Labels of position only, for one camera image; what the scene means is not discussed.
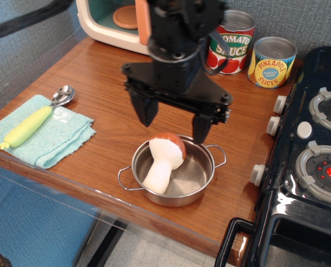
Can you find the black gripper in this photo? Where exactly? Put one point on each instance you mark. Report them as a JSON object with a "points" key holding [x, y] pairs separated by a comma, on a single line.
{"points": [[180, 80]]}

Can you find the white brown toy mushroom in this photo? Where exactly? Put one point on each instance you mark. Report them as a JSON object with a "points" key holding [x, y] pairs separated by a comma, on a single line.
{"points": [[168, 152]]}

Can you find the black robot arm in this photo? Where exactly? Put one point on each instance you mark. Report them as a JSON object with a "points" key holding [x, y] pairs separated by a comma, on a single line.
{"points": [[179, 25]]}

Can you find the silver metal pot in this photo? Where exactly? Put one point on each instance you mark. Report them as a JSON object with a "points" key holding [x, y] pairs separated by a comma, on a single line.
{"points": [[187, 183]]}

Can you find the toy microwave teal white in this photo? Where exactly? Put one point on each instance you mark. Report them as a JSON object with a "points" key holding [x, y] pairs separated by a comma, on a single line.
{"points": [[124, 24]]}

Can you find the tomato sauce can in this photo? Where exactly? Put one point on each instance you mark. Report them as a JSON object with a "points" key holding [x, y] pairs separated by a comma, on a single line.
{"points": [[237, 31]]}

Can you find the light teal folded cloth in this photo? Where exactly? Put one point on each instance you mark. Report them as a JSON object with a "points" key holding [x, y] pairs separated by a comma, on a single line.
{"points": [[60, 135]]}

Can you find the pineapple slices can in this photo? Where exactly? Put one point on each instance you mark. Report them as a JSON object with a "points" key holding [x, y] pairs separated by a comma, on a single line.
{"points": [[272, 61]]}

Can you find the black toy stove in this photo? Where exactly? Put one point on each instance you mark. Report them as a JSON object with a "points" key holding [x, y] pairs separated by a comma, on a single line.
{"points": [[292, 226]]}

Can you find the spoon with green handle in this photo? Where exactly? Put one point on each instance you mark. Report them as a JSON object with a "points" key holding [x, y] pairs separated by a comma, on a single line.
{"points": [[33, 122]]}

